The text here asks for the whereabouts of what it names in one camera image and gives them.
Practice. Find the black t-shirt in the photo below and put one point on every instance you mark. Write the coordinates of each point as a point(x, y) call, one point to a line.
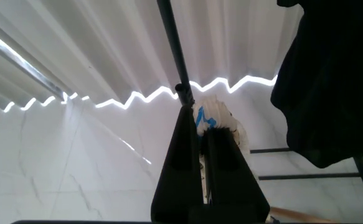
point(330, 77)

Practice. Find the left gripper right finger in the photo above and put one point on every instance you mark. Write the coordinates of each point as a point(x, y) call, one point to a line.
point(234, 186)

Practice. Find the white curtain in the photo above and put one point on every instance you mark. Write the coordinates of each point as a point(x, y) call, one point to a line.
point(106, 46)

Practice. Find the cream printed garment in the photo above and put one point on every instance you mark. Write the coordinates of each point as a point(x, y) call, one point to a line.
point(212, 112)

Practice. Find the black clothes rack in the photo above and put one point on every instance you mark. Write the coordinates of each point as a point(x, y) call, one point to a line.
point(175, 46)

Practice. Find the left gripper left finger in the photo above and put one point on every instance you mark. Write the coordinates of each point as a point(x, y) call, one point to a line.
point(175, 193)

